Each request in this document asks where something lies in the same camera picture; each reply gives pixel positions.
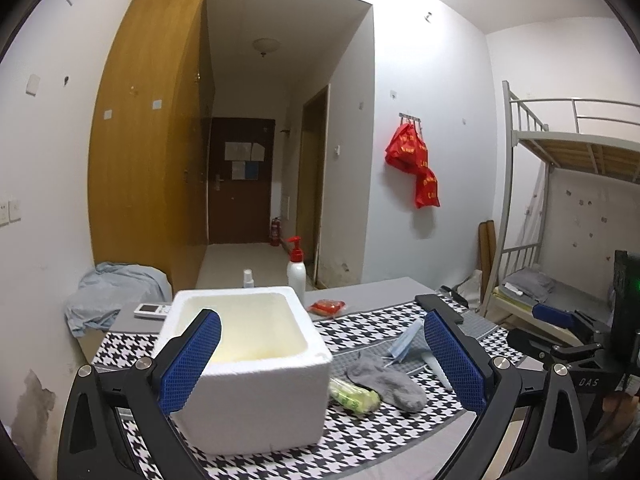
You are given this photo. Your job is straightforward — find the metal bunk bed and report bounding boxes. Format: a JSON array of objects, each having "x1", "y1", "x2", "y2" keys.
[{"x1": 480, "y1": 82, "x2": 639, "y2": 328}]

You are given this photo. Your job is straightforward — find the white wall switches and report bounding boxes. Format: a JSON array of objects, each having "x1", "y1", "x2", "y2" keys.
[{"x1": 0, "y1": 200, "x2": 22, "y2": 226}]

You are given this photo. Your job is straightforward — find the light blue face mask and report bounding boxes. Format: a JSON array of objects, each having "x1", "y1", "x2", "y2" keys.
[{"x1": 388, "y1": 318, "x2": 424, "y2": 362}]

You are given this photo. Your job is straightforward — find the ceiling lamp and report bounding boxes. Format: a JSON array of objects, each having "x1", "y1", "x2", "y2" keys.
[{"x1": 252, "y1": 38, "x2": 281, "y2": 58}]

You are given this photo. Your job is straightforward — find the red snack packet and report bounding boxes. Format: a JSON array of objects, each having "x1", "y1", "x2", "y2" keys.
[{"x1": 307, "y1": 299, "x2": 346, "y2": 318}]

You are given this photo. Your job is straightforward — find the wooden boards against wall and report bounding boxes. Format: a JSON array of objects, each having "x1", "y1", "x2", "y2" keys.
[{"x1": 478, "y1": 220, "x2": 497, "y2": 315}]

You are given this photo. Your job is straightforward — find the white tube object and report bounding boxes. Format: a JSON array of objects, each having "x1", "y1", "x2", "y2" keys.
[{"x1": 421, "y1": 350, "x2": 452, "y2": 391}]

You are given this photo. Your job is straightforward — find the grey sock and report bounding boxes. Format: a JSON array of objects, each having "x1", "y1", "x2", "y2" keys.
[{"x1": 346, "y1": 353, "x2": 427, "y2": 413}]

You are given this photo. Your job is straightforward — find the wooden wardrobe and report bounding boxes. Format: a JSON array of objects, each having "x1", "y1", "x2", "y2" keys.
[{"x1": 88, "y1": 0, "x2": 214, "y2": 292}]

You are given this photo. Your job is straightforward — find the person's right hand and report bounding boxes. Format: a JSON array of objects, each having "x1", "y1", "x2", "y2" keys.
[{"x1": 601, "y1": 391, "x2": 639, "y2": 442}]

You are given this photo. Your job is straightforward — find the white remote control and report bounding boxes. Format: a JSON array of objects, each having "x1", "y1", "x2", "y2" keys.
[{"x1": 134, "y1": 304, "x2": 171, "y2": 321}]

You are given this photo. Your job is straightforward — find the red fire extinguisher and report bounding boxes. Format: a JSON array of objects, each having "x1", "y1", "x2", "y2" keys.
[{"x1": 270, "y1": 217, "x2": 281, "y2": 247}]

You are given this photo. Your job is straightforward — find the green tissue packet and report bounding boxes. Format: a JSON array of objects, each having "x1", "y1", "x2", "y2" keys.
[{"x1": 329, "y1": 377, "x2": 381, "y2": 415}]

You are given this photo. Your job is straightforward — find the small spray bottle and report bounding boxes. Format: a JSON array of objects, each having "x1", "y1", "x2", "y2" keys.
[{"x1": 243, "y1": 269, "x2": 255, "y2": 288}]

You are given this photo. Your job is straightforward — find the dark brown entrance door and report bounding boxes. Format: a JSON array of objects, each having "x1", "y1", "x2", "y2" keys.
[{"x1": 208, "y1": 117, "x2": 276, "y2": 244}]

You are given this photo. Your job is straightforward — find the houndstooth table cloth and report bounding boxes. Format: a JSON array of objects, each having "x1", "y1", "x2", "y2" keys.
[{"x1": 92, "y1": 294, "x2": 525, "y2": 479}]

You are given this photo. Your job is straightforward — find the white red pump bottle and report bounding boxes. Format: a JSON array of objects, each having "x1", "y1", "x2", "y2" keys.
[{"x1": 286, "y1": 236, "x2": 306, "y2": 304}]

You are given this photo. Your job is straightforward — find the white foam box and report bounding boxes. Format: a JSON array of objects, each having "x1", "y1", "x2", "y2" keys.
[{"x1": 155, "y1": 286, "x2": 332, "y2": 456}]

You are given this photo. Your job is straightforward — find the red hanging bags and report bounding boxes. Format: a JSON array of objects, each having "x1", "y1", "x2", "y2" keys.
[{"x1": 385, "y1": 118, "x2": 440, "y2": 209}]

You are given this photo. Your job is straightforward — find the light blue cloth pile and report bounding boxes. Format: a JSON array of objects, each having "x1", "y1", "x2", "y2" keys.
[{"x1": 64, "y1": 262, "x2": 172, "y2": 338}]

